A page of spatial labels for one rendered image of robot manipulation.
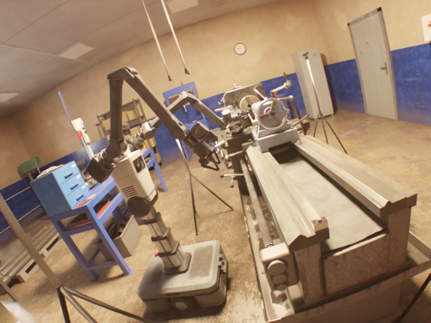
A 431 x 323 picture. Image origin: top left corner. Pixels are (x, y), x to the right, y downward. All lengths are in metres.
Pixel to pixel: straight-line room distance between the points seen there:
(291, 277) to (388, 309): 0.70
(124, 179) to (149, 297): 0.89
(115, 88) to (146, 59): 5.37
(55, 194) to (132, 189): 1.11
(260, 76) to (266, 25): 1.43
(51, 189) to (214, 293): 1.71
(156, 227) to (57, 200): 1.15
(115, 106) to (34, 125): 7.53
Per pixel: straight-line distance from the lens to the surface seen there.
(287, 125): 1.71
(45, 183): 2.39
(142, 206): 1.45
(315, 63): 6.18
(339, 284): 0.99
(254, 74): 6.22
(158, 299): 1.79
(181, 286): 1.63
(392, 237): 0.99
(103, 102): 6.96
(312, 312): 1.04
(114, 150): 1.18
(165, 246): 1.64
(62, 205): 2.37
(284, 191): 1.06
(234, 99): 2.83
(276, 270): 0.85
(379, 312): 1.42
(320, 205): 1.10
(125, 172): 1.38
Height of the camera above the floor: 1.33
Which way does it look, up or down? 18 degrees down
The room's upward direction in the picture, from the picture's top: 19 degrees counter-clockwise
